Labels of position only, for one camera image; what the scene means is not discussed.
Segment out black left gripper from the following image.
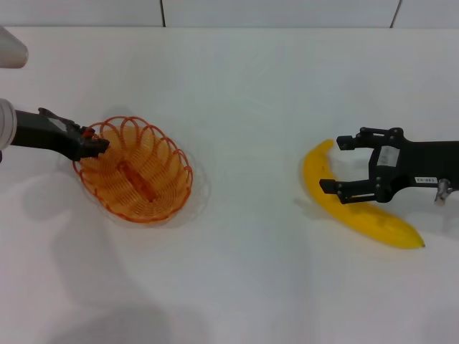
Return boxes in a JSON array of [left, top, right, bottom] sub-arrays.
[[10, 107, 110, 161]]

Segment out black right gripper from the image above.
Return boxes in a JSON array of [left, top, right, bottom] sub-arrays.
[[318, 125, 459, 206]]

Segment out yellow banana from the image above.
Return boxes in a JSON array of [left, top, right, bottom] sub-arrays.
[[303, 138, 427, 250]]

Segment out orange wire basket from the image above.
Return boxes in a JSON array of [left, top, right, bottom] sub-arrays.
[[72, 114, 194, 224]]

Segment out right arm cable silver plug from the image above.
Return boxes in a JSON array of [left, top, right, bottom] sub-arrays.
[[433, 178, 453, 207]]

